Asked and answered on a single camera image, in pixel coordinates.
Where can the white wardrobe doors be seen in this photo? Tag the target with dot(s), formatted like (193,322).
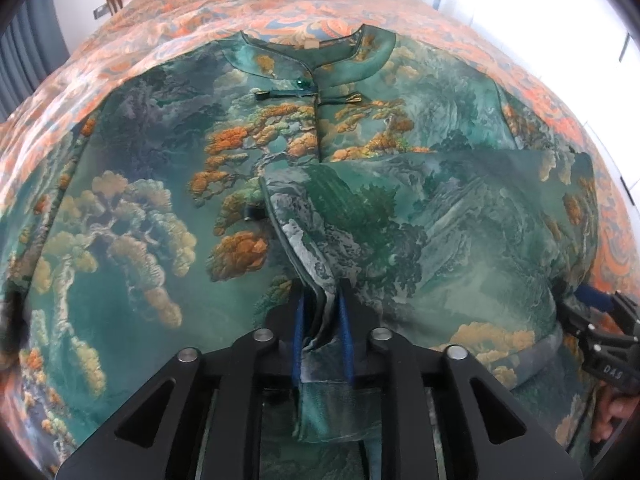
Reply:
(590,35)

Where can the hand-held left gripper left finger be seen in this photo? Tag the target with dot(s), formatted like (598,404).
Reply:
(299,340)

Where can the grey blue curtain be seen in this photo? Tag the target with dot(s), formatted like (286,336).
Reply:
(25,55)

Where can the green landscape print robe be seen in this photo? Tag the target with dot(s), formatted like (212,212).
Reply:
(165,240)

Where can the grey wall switch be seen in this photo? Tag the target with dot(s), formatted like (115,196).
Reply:
(100,10)

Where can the orange floral bedspread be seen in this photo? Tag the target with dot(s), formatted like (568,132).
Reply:
(175,25)

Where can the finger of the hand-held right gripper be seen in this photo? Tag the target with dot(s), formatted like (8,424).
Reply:
(594,296)

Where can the person's right hand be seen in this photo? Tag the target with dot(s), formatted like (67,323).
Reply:
(609,415)

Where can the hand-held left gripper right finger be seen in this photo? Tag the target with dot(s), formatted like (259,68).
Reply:
(346,340)

